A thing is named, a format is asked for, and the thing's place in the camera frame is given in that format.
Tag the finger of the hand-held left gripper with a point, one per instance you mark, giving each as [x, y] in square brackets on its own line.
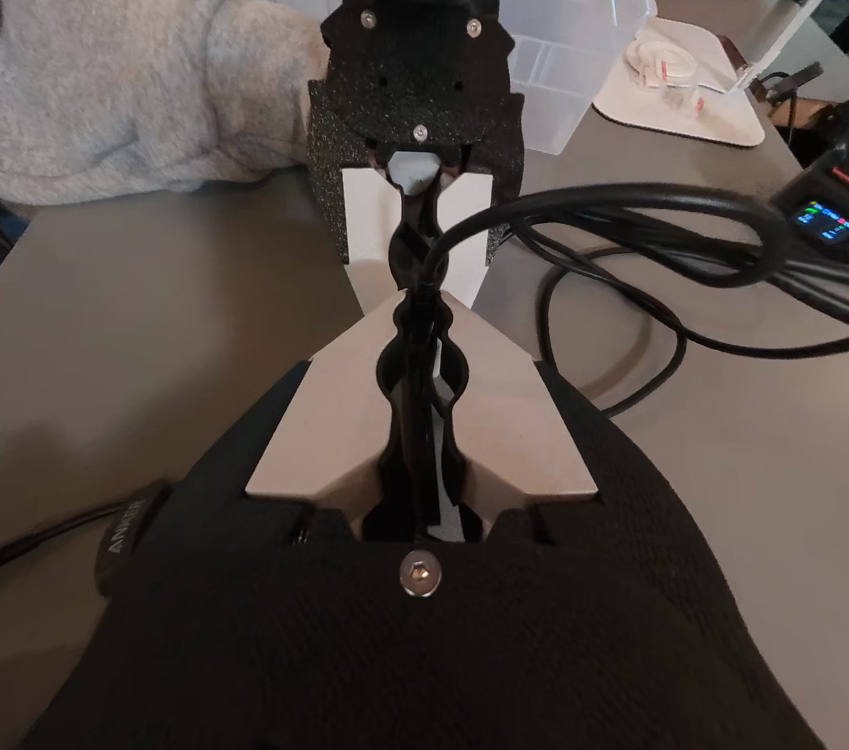
[365, 226]
[467, 246]

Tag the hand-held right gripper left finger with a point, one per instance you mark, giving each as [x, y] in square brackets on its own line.
[318, 431]

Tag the white pad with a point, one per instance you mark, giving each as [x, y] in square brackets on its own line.
[716, 113]

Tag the person's left forearm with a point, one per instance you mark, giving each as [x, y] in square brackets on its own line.
[132, 67]

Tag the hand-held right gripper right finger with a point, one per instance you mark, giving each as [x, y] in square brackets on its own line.
[521, 431]

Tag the black power bank with display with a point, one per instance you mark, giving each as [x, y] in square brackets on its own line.
[822, 193]

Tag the black charger block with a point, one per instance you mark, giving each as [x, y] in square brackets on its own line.
[126, 538]

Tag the clear plastic bin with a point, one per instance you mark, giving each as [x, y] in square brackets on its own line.
[583, 33]

